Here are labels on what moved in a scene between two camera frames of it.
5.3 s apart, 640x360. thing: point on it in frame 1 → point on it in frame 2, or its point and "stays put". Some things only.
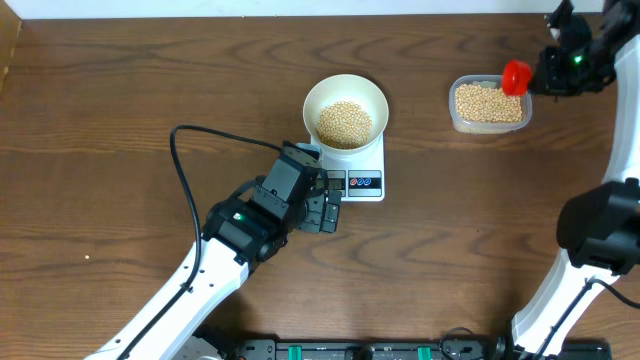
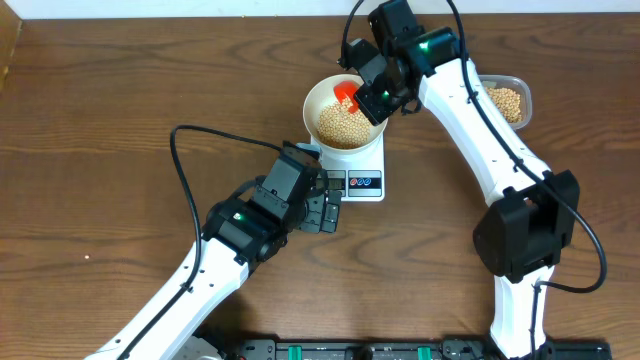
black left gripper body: (307, 213) stays put
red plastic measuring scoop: (516, 77) → (348, 88)
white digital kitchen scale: (358, 177) stays put
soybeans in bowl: (344, 125) stays put
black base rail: (446, 349) stays put
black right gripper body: (561, 79) → (381, 99)
